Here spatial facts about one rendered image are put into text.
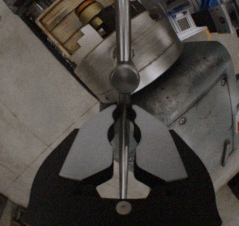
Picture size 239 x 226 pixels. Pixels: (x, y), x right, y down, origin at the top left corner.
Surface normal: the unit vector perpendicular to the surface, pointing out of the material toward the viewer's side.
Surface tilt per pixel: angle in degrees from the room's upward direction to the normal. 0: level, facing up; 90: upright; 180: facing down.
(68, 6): 0
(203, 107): 0
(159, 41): 14
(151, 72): 5
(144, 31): 10
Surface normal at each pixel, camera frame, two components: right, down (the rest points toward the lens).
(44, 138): 0.12, 0.39
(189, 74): -0.40, -0.25
